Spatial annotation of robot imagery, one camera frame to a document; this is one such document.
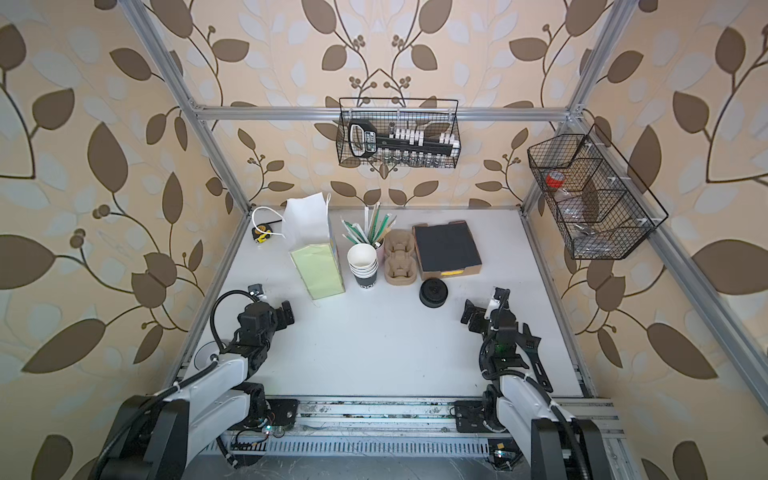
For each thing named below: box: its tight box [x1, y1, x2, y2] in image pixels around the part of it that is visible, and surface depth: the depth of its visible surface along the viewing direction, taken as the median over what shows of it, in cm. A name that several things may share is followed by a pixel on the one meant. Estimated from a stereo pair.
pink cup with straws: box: [341, 202, 398, 264], surface depth 98 cm
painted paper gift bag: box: [282, 192, 346, 300], surface depth 90 cm
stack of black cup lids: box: [419, 278, 449, 308], surface depth 95 cm
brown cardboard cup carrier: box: [384, 229, 417, 286], surface depth 101 cm
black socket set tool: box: [348, 119, 460, 167], surface depth 86 cm
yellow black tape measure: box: [251, 219, 282, 243], surface depth 112 cm
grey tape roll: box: [194, 340, 220, 371], surface depth 84 cm
